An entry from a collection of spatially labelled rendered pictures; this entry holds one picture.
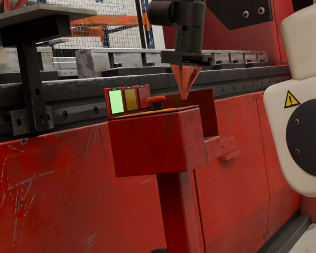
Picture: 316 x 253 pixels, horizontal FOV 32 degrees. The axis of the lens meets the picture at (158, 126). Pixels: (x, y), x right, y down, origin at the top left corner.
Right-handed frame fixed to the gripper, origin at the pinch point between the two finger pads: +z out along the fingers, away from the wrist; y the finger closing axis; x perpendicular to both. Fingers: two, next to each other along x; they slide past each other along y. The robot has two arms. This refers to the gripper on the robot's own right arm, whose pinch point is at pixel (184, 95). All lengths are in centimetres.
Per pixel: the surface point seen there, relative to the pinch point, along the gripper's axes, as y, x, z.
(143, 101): 9.8, -0.3, 2.6
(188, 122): -6.1, 11.6, 3.9
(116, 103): 10.1, 11.5, 2.2
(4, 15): 25.1, 28.9, -13.5
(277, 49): 25, -195, -11
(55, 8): 16.7, 25.0, -15.5
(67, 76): 62, -48, 4
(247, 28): 44, -196, -21
